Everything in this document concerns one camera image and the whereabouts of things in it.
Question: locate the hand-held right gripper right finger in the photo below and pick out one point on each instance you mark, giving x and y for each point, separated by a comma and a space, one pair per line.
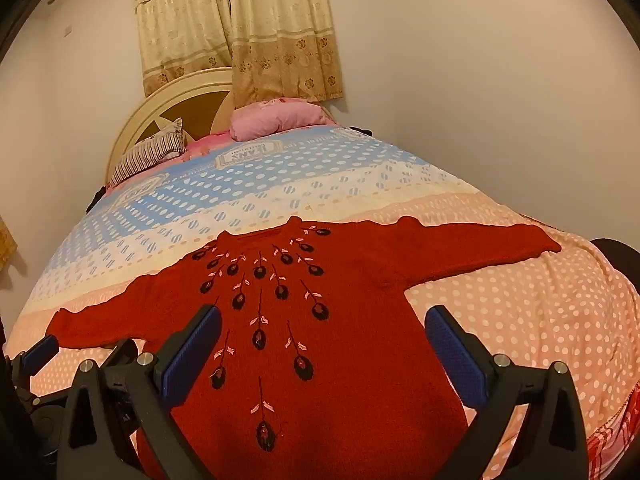
457, 360

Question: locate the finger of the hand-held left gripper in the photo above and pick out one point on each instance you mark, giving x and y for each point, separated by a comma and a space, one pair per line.
122, 352
40, 352

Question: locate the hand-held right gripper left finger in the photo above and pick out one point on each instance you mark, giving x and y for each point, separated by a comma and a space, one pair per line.
192, 355

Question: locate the red embroidered knit sweater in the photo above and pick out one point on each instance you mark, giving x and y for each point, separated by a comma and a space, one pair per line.
350, 360

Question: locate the polka dot bed blanket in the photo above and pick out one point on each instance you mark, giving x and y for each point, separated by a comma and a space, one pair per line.
500, 310

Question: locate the beige floral curtain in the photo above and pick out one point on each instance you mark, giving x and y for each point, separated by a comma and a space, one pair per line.
180, 25
285, 30
6, 240

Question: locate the red patterned bed sheet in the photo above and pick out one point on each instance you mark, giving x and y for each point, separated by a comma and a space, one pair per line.
607, 447

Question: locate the black round object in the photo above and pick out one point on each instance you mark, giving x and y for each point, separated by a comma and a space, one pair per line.
617, 257

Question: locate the striped pillow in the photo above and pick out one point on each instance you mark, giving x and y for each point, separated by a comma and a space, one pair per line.
147, 152

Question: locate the pink bed sheet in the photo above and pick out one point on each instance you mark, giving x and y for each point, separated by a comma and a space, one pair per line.
210, 142

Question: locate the cream round headboard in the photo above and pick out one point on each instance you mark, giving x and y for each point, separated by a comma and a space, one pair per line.
165, 105

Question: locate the pink pillow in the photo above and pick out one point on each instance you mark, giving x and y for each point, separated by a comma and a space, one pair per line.
280, 117

